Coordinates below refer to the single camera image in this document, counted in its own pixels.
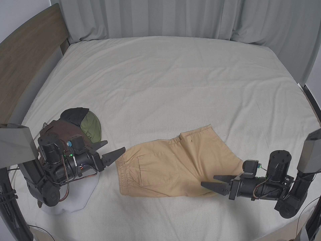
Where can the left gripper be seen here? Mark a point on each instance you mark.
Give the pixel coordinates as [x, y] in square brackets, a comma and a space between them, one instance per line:
[80, 163]

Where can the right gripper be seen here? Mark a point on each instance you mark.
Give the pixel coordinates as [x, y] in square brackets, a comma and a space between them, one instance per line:
[247, 187]

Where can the tan shorts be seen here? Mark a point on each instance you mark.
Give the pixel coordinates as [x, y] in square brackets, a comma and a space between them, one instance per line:
[163, 164]

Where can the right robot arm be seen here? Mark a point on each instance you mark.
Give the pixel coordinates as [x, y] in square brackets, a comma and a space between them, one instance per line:
[279, 164]

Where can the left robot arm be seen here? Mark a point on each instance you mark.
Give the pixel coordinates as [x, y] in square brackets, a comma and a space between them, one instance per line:
[17, 144]

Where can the bed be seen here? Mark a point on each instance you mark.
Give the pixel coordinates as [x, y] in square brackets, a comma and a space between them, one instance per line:
[175, 71]

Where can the green garment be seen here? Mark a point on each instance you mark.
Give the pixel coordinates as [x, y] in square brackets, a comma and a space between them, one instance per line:
[92, 128]

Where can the brown garment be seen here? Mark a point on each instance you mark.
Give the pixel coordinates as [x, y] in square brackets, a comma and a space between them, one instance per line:
[67, 130]

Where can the black garment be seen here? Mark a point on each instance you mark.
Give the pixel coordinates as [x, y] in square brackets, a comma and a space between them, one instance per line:
[74, 115]

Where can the white garment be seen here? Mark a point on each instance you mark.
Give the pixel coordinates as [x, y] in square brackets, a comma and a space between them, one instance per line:
[77, 197]

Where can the pale grey curtain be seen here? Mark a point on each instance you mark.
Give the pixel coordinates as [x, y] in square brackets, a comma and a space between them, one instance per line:
[275, 14]
[138, 9]

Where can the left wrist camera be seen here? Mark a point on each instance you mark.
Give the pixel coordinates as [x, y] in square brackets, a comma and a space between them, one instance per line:
[78, 143]

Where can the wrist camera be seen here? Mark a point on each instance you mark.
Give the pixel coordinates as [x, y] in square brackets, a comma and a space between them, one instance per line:
[78, 143]
[250, 166]

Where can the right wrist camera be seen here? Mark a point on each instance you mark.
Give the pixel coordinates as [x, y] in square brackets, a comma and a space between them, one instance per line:
[250, 166]

